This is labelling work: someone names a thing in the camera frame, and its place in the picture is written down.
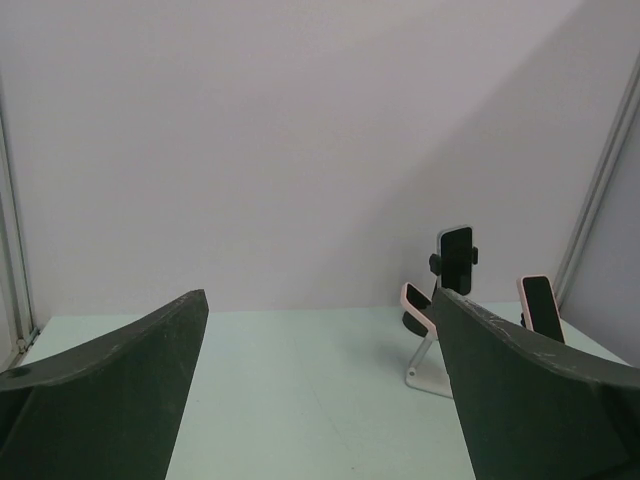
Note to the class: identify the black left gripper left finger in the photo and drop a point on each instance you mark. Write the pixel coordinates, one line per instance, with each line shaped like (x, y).
(110, 408)

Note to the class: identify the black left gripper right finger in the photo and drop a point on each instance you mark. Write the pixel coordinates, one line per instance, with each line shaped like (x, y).
(531, 407)

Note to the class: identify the pink phone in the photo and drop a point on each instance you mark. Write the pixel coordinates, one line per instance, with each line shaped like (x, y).
(539, 306)
(417, 311)

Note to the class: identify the white folding phone stand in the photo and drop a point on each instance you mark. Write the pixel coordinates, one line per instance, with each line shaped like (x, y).
(426, 370)

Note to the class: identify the black round-base clamp stand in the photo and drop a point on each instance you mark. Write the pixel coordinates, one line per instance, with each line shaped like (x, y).
(435, 265)

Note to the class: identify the phone in black clamp stand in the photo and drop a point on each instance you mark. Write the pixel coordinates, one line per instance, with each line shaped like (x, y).
(455, 247)

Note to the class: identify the left aluminium corner post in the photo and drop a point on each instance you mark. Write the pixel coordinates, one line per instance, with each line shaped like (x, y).
(19, 328)

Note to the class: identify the aluminium corner post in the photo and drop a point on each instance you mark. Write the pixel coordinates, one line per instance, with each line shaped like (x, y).
(19, 328)
(598, 186)

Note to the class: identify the right aluminium corner post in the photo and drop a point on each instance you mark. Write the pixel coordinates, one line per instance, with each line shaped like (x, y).
(598, 186)

